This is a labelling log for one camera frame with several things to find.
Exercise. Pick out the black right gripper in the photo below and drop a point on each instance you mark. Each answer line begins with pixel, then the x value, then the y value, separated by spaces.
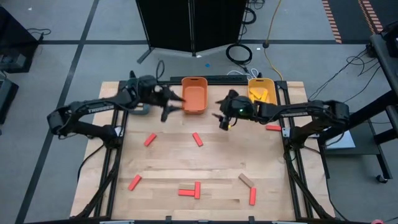
pixel 227 109

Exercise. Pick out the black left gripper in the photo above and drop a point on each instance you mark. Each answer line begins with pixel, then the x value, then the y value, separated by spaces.
pixel 154 95

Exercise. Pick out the red wooden block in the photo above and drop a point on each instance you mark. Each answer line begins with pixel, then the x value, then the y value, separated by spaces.
pixel 273 127
pixel 150 139
pixel 186 193
pixel 134 182
pixel 197 139
pixel 252 196

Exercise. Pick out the yellow wooden block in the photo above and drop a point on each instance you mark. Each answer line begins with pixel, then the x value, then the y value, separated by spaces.
pixel 265 96
pixel 255 92
pixel 257 99

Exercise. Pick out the yellow plastic bin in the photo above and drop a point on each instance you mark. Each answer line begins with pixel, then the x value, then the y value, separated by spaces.
pixel 262 82

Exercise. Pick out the natural wooden block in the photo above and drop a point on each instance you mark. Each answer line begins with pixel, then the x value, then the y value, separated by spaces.
pixel 245 180

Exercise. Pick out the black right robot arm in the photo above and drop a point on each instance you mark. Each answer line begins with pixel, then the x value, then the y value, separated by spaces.
pixel 311 109

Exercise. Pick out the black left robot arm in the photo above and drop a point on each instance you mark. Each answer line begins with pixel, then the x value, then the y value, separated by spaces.
pixel 99 109

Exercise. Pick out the orange plastic bin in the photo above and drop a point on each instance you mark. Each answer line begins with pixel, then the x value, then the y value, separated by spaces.
pixel 194 99

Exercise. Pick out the black power strip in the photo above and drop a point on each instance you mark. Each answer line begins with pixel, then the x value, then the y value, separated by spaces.
pixel 217 77

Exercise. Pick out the teal plastic bin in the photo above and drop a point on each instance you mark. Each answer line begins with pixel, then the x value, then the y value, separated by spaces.
pixel 141 111

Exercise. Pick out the black folding partition screen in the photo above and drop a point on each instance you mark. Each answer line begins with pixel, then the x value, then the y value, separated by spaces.
pixel 168 25

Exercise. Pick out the white paper sheet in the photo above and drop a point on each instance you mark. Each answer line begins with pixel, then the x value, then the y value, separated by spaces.
pixel 345 141

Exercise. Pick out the black equipment case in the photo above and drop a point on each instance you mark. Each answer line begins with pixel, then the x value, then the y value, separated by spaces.
pixel 6 99

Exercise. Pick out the black metal cart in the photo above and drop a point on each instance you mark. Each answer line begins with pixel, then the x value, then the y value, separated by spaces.
pixel 385 68

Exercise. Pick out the black equipment cabinet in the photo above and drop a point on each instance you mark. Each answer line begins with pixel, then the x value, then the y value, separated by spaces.
pixel 12 40

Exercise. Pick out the black box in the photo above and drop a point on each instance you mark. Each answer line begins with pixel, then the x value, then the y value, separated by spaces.
pixel 392 43

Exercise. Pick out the pink round object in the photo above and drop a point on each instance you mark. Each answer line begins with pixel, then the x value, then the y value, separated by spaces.
pixel 377 221

